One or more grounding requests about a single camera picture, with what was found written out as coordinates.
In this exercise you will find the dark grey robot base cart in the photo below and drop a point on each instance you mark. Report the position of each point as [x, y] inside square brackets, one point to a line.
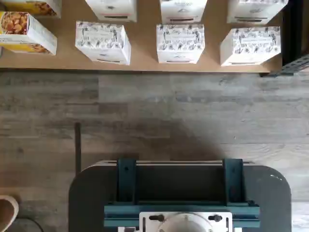
[87, 198]

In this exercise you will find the white floral print box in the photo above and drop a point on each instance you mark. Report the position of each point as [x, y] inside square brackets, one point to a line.
[251, 43]
[101, 41]
[111, 9]
[183, 9]
[256, 12]
[179, 41]

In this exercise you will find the yellow white granola box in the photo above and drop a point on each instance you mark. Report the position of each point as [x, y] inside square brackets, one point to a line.
[36, 7]
[26, 31]

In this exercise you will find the oatmeal boxes group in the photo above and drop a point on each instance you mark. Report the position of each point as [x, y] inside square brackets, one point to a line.
[143, 48]

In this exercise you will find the black plain stand leg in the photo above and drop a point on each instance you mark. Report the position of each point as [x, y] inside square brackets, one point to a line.
[77, 145]

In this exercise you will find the teal aluminium crossbar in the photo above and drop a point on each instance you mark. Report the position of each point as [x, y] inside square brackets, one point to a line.
[120, 212]

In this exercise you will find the white mounting plate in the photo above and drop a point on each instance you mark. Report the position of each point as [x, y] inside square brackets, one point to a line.
[147, 224]

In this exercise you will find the brown shoe white sole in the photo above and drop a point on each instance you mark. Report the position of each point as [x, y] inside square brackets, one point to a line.
[6, 212]

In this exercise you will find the teal aluminium rail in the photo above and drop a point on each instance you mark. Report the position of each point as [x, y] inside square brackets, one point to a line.
[125, 181]
[233, 181]

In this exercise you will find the black perforated shelf post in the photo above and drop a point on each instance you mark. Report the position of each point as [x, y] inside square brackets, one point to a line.
[292, 66]

